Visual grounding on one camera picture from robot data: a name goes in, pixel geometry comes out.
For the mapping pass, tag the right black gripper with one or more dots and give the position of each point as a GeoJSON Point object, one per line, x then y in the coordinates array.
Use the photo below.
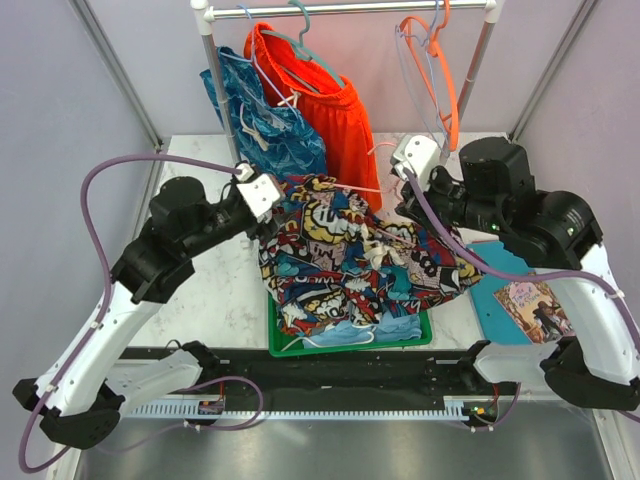
{"type": "Point", "coordinates": [410, 205]}

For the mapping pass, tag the light blue garment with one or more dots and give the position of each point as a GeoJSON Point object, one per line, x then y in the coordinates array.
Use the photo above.
{"type": "Point", "coordinates": [345, 334]}

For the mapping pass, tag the orange shorts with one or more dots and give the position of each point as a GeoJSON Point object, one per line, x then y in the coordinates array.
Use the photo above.
{"type": "Point", "coordinates": [336, 114]}

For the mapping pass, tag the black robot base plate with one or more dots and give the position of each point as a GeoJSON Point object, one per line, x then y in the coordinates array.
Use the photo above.
{"type": "Point", "coordinates": [252, 379]}

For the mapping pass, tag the green plastic tray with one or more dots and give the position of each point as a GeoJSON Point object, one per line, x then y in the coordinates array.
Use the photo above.
{"type": "Point", "coordinates": [350, 347]}

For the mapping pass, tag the white slotted cable duct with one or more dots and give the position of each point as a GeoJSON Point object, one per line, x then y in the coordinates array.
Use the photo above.
{"type": "Point", "coordinates": [190, 408]}

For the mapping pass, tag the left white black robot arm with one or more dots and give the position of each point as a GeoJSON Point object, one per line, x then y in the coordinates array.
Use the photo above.
{"type": "Point", "coordinates": [81, 398]}

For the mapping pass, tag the orange hanger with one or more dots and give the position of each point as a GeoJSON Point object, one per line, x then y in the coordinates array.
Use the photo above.
{"type": "Point", "coordinates": [422, 40]}

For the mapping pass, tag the pink hanger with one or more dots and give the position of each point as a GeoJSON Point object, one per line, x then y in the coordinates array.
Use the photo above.
{"type": "Point", "coordinates": [360, 189]}

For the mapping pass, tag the white metal clothes rack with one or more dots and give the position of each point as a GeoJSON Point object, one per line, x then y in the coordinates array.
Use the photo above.
{"type": "Point", "coordinates": [206, 15]}

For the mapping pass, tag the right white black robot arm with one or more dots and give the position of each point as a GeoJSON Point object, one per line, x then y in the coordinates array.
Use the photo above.
{"type": "Point", "coordinates": [557, 235]}

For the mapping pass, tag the lavender hanger holding blue shorts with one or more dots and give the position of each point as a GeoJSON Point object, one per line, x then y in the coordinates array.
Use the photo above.
{"type": "Point", "coordinates": [291, 101]}

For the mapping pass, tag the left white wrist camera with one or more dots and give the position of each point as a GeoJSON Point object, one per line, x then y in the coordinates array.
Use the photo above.
{"type": "Point", "coordinates": [261, 192]}

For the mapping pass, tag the teal blue folder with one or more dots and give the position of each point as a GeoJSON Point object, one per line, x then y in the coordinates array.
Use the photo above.
{"type": "Point", "coordinates": [496, 324]}

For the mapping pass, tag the comic print shorts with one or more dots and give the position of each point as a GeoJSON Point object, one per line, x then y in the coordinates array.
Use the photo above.
{"type": "Point", "coordinates": [334, 261]}

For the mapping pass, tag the teal hanger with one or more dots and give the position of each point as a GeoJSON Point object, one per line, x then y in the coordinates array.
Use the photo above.
{"type": "Point", "coordinates": [300, 50]}

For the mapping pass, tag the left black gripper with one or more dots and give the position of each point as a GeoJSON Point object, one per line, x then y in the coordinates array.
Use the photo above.
{"type": "Point", "coordinates": [261, 231]}

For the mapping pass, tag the blue leaf print shorts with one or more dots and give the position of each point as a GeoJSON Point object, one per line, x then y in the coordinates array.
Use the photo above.
{"type": "Point", "coordinates": [278, 140]}

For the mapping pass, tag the pink illustrated book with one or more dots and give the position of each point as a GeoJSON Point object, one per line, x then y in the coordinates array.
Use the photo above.
{"type": "Point", "coordinates": [535, 310]}

